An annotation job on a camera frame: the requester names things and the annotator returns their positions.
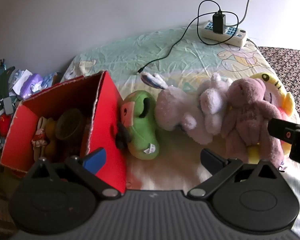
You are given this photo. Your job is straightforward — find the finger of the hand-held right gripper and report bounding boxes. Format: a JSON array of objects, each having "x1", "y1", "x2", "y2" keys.
[{"x1": 267, "y1": 117, "x2": 300, "y2": 143}]

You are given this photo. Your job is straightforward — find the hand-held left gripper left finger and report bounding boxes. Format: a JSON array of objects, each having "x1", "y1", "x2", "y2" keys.
[{"x1": 26, "y1": 148, "x2": 122, "y2": 201}]

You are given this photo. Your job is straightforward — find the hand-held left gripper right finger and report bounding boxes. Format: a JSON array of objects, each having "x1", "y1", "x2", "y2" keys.
[{"x1": 187, "y1": 148, "x2": 289, "y2": 201}]

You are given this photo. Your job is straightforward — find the yellow tiger plush toy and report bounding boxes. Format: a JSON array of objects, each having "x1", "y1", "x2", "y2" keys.
[{"x1": 247, "y1": 72, "x2": 295, "y2": 164}]

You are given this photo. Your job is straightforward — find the pink teddy bear plush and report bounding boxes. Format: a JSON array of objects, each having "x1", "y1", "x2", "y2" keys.
[{"x1": 221, "y1": 78, "x2": 285, "y2": 167}]

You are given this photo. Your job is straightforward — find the red cardboard box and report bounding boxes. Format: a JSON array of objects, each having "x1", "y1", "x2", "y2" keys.
[{"x1": 0, "y1": 70, "x2": 127, "y2": 195}]

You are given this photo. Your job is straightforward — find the green plush toy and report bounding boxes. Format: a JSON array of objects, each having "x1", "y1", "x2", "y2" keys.
[{"x1": 115, "y1": 91, "x2": 160, "y2": 160}]

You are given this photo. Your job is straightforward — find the white rabbit plush toy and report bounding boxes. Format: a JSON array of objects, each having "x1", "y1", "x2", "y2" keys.
[{"x1": 141, "y1": 72, "x2": 234, "y2": 145}]

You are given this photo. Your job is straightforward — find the brown cup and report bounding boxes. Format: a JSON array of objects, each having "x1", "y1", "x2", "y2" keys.
[{"x1": 55, "y1": 108, "x2": 85, "y2": 141}]

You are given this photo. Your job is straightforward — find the small cloth doll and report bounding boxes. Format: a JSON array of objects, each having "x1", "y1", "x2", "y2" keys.
[{"x1": 31, "y1": 117, "x2": 50, "y2": 157}]

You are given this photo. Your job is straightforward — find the brown patterned blanket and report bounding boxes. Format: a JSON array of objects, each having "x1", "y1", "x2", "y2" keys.
[{"x1": 257, "y1": 46, "x2": 300, "y2": 123}]

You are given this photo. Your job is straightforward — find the blue printed packet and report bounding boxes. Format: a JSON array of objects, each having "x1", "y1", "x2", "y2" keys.
[{"x1": 41, "y1": 72, "x2": 63, "y2": 88}]

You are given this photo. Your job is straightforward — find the white power strip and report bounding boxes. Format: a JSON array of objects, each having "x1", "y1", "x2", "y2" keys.
[{"x1": 202, "y1": 21, "x2": 248, "y2": 47}]

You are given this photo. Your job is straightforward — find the red soft toy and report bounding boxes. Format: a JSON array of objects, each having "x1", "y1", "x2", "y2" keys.
[{"x1": 0, "y1": 115, "x2": 13, "y2": 138}]

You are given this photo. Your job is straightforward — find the purple tissue pack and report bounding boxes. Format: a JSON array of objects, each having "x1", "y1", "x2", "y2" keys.
[{"x1": 20, "y1": 74, "x2": 44, "y2": 98}]

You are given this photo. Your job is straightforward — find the grey phone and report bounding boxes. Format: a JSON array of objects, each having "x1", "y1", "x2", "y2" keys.
[{"x1": 4, "y1": 97, "x2": 13, "y2": 115}]

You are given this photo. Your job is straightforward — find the white crumpled paper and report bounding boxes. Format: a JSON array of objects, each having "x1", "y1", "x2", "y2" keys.
[{"x1": 13, "y1": 70, "x2": 33, "y2": 93}]

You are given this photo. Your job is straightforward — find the dark green cloth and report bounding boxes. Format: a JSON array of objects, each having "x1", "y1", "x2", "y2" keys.
[{"x1": 0, "y1": 66, "x2": 17, "y2": 113}]

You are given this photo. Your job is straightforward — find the black charger adapter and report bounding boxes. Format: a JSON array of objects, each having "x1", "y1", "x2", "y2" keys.
[{"x1": 213, "y1": 12, "x2": 226, "y2": 34}]

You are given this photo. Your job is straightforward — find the black charging cable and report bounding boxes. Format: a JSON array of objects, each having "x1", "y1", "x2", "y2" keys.
[{"x1": 135, "y1": 0, "x2": 239, "y2": 75}]

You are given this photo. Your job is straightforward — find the grey power strip cord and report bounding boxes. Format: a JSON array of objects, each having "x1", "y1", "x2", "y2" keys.
[{"x1": 233, "y1": 0, "x2": 251, "y2": 29}]

